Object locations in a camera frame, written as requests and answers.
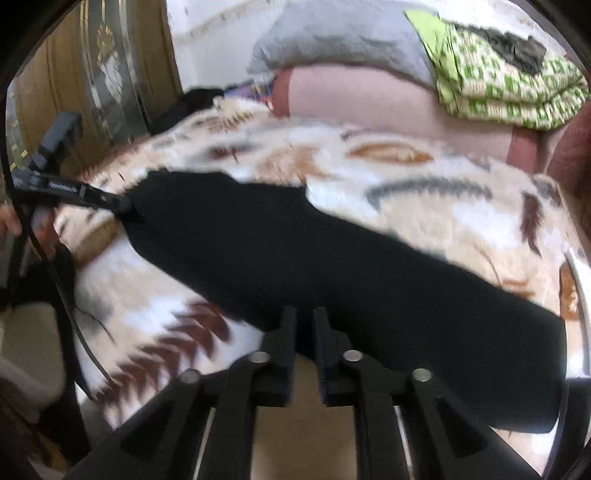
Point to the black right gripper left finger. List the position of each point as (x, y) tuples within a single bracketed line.
[(200, 427)]

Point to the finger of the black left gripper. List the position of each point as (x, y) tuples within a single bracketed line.
[(99, 199)]

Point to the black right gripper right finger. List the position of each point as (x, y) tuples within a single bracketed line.
[(408, 425)]

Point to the black pants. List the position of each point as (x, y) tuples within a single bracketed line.
[(253, 249)]

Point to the person's left hand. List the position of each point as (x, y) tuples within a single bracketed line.
[(45, 232)]

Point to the leaf patterned fleece blanket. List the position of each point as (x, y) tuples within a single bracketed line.
[(508, 227)]

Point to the black clothes pile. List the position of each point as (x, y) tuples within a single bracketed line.
[(194, 100)]

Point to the wooden wardrobe with glass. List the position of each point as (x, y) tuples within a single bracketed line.
[(113, 63)]

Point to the colourful printed item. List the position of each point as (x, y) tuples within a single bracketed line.
[(250, 97)]

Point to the pink bolster pillow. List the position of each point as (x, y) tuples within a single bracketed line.
[(376, 99)]

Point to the brown bed headboard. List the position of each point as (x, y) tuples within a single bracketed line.
[(569, 160)]

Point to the grey quilted blanket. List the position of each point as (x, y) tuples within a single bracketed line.
[(374, 34)]

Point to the green white patterned quilt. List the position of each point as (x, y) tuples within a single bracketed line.
[(474, 82)]

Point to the dark grey cloth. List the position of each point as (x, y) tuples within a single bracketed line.
[(525, 54)]

